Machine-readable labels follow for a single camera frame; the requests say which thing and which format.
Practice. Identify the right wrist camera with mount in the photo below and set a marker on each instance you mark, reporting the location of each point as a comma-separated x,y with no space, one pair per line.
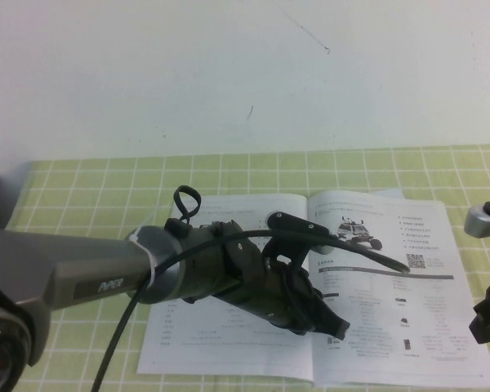
477,224

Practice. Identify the green white checked tablecloth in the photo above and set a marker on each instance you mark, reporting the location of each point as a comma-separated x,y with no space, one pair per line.
85,196

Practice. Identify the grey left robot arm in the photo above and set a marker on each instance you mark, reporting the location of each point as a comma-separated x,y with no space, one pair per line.
65,261

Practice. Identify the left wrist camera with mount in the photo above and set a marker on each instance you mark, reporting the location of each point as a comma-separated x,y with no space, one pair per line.
290,222

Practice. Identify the white product manual book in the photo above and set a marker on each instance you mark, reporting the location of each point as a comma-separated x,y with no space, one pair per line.
392,326

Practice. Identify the white zip tie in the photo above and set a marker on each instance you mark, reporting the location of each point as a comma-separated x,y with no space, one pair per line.
149,261

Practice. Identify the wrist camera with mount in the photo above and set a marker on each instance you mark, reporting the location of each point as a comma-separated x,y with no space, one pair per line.
477,224
290,222

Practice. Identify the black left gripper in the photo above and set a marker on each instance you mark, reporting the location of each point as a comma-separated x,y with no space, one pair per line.
269,298

